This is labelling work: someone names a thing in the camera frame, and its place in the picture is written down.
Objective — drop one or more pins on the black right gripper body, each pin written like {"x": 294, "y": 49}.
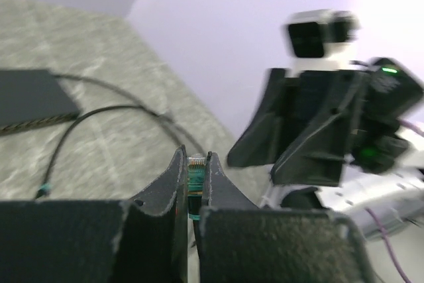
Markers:
{"x": 304, "y": 127}

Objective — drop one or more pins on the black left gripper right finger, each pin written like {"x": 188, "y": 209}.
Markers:
{"x": 239, "y": 242}

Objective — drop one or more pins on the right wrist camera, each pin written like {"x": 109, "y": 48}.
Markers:
{"x": 321, "y": 40}

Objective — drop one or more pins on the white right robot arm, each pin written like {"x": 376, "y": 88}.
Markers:
{"x": 379, "y": 145}

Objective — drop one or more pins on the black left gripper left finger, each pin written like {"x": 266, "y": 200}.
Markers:
{"x": 140, "y": 239}

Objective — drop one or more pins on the black network switch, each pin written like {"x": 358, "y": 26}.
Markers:
{"x": 33, "y": 98}

